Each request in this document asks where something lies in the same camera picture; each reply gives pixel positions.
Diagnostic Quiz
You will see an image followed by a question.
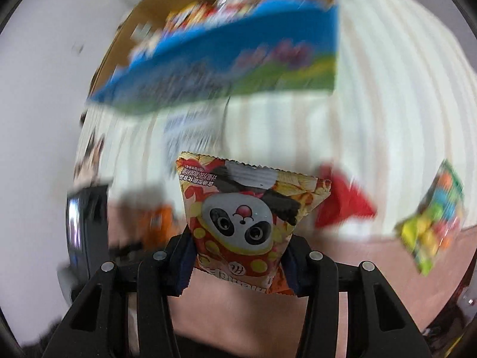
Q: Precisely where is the yellow noodle packet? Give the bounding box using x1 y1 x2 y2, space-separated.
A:
164 2 220 33

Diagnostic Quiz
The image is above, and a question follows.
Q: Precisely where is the red triangular snack packet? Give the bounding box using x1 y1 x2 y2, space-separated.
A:
315 164 377 230

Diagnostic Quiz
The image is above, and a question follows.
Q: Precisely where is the orange snack packet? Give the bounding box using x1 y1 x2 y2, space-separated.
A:
138 201 188 255

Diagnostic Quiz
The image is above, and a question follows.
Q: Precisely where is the clear grey snack packet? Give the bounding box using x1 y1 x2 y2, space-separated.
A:
163 110 228 154

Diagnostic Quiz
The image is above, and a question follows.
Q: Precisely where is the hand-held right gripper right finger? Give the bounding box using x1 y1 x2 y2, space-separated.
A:
282 234 433 358

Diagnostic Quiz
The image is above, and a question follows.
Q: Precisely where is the white red long packet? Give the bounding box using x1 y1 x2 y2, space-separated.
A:
214 0 264 18

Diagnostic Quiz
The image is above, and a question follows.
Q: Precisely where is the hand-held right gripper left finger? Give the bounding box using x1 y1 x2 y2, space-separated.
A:
41 231 195 358

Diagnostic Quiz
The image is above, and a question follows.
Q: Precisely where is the cat print blanket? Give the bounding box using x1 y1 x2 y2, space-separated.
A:
75 0 477 344

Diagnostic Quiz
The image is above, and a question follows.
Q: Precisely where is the red panda snack bag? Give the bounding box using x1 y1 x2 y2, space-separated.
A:
176 152 332 297

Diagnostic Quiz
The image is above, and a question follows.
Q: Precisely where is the colourful candy bag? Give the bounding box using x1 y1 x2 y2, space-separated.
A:
395 159 467 277

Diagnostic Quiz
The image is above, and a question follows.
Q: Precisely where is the blue printed cardboard box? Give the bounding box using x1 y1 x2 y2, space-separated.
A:
86 0 340 118

